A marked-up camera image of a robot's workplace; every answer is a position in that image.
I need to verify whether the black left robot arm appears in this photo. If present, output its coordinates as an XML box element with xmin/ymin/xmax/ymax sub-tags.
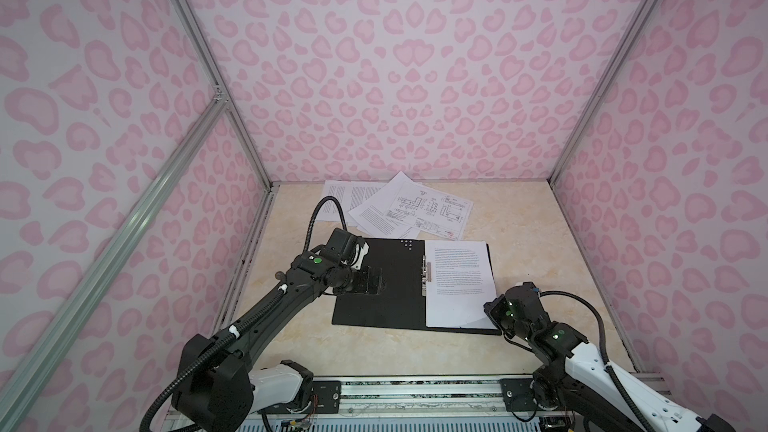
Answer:
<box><xmin>139</xmin><ymin>228</ymin><xmax>382</xmax><ymax>431</ymax></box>

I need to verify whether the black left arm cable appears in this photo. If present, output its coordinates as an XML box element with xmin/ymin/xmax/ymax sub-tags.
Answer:
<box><xmin>302</xmin><ymin>195</ymin><xmax>349</xmax><ymax>253</ymax></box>

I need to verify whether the aluminium frame post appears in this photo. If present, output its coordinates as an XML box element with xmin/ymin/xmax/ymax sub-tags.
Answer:
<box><xmin>143</xmin><ymin>0</ymin><xmax>274</xmax><ymax>190</ymax></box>
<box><xmin>548</xmin><ymin>0</ymin><xmax>688</xmax><ymax>187</ymax></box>

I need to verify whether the tilted white text sheet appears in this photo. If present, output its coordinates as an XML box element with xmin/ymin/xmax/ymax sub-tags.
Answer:
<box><xmin>350</xmin><ymin>171</ymin><xmax>419</xmax><ymax>239</ymax></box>

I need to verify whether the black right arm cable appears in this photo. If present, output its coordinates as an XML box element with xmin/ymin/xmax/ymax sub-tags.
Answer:
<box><xmin>536</xmin><ymin>289</ymin><xmax>658</xmax><ymax>432</ymax></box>

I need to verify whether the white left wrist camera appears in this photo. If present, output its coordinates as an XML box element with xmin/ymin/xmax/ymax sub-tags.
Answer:
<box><xmin>350</xmin><ymin>238</ymin><xmax>369</xmax><ymax>271</ymax></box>

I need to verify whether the aluminium frame right post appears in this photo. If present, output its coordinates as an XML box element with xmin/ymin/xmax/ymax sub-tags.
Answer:
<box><xmin>548</xmin><ymin>0</ymin><xmax>688</xmax><ymax>187</ymax></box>

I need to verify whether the technical drawing sheet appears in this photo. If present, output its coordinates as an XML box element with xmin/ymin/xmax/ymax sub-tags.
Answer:
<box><xmin>385</xmin><ymin>182</ymin><xmax>473</xmax><ymax>240</ymax></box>

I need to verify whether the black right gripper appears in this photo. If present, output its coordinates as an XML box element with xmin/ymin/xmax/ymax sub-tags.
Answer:
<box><xmin>478</xmin><ymin>294</ymin><xmax>533</xmax><ymax>344</ymax></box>

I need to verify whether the aluminium frame left post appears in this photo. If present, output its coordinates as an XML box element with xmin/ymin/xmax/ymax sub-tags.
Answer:
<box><xmin>143</xmin><ymin>0</ymin><xmax>274</xmax><ymax>190</ymax></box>

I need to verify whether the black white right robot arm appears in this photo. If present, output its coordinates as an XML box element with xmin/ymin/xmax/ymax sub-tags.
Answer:
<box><xmin>484</xmin><ymin>281</ymin><xmax>734</xmax><ymax>431</ymax></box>

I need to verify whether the red black folder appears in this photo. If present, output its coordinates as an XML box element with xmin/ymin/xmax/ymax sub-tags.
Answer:
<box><xmin>332</xmin><ymin>239</ymin><xmax>500</xmax><ymax>336</ymax></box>

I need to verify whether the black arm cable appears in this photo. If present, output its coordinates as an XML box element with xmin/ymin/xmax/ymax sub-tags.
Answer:
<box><xmin>302</xmin><ymin>195</ymin><xmax>349</xmax><ymax>253</ymax></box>
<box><xmin>536</xmin><ymin>289</ymin><xmax>658</xmax><ymax>432</ymax></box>

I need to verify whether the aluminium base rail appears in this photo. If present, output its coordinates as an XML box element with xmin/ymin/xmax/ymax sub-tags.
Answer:
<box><xmin>158</xmin><ymin>373</ymin><xmax>691</xmax><ymax>432</ymax></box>

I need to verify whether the aluminium frame diagonal bar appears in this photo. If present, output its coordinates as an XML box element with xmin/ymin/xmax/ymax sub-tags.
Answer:
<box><xmin>1</xmin><ymin>98</ymin><xmax>225</xmax><ymax>431</ymax></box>

